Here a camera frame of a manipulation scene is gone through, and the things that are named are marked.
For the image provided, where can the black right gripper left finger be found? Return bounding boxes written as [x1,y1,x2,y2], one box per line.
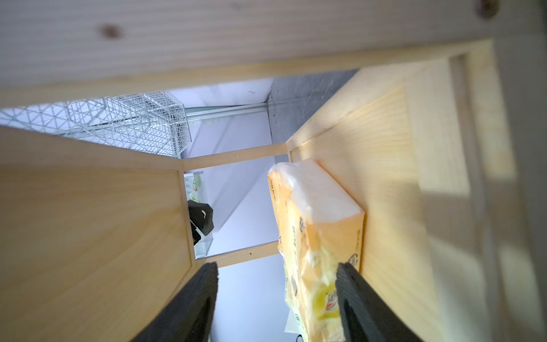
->
[132,262,219,341]

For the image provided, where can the light wooden two-tier shelf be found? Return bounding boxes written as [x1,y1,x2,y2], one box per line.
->
[1,1,546,341]

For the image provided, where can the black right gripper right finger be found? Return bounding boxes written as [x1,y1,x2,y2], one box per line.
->
[336,263,420,342]

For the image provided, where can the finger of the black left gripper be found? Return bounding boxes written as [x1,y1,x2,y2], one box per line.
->
[187,199,214,245]

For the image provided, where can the white wire wall rack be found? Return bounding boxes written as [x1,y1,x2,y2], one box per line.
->
[1,91,192,158]

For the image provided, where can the orange tissue pack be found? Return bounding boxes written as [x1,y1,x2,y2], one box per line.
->
[268,159,366,341]

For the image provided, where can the aluminium frame corner post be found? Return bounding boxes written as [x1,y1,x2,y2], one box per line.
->
[186,103,268,123]

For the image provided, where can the green toy in basket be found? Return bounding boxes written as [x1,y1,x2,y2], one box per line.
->
[187,172,204,202]

